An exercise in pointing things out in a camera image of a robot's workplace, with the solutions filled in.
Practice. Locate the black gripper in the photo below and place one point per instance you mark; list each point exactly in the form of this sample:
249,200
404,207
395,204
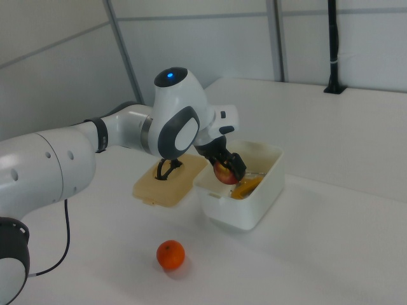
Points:
211,146

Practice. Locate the red apple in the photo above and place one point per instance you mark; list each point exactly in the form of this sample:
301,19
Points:
224,176

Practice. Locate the orange fruit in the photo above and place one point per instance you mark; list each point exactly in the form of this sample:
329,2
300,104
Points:
170,254

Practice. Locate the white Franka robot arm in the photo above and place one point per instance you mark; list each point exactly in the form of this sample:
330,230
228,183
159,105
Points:
47,165

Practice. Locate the white plastic container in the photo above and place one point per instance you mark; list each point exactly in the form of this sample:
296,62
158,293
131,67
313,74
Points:
241,209

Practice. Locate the beige container lid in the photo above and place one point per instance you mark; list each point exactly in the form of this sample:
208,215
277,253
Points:
168,189

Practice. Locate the yellow C-clamp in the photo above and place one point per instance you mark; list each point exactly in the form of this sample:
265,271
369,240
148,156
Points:
246,187

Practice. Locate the black pole with base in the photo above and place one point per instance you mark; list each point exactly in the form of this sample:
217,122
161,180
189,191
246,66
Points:
334,63

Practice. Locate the grey partition post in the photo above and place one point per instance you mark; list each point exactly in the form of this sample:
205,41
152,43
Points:
125,54
278,41

